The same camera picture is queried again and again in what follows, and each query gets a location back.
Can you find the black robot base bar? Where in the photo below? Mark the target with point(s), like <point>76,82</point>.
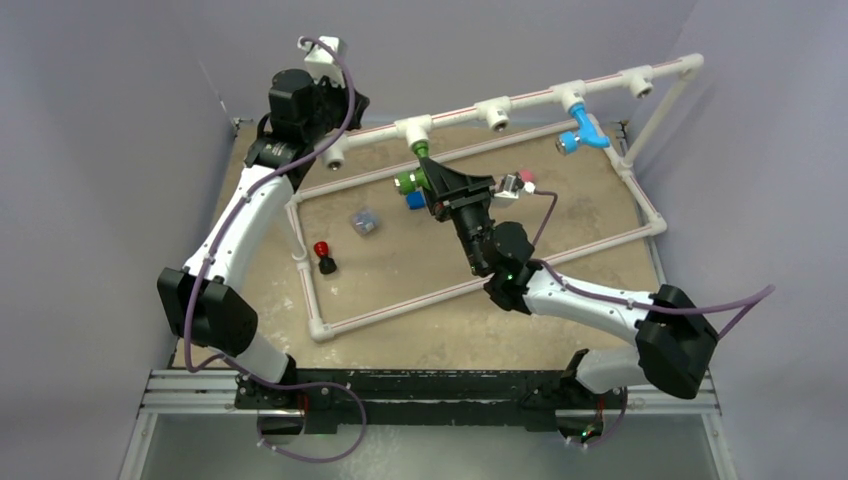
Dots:
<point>535,400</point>

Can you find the blue water faucet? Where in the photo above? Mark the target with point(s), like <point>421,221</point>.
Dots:
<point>586,133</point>

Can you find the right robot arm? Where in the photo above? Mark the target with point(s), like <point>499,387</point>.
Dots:
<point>669,341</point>

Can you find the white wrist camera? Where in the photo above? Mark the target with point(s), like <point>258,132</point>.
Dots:
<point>512,186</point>
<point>319,62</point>

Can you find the green water faucet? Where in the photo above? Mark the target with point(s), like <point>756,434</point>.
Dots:
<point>413,180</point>

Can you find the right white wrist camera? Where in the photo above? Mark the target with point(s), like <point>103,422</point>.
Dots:
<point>512,186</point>

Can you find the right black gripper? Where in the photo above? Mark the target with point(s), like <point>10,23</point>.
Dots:
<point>448,187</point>

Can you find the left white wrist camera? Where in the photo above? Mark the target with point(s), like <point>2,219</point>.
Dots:
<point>319,62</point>

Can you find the white PVC pipe frame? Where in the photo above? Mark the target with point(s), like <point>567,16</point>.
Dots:
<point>495,113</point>

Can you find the red and black knob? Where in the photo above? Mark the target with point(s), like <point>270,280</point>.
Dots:
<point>326,263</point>

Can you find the aluminium table frame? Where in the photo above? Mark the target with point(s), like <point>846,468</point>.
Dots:
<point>188,428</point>

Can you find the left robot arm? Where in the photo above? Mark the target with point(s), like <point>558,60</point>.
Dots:
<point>201,299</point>

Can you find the blue cube block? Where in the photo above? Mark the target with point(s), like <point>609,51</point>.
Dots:
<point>415,200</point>

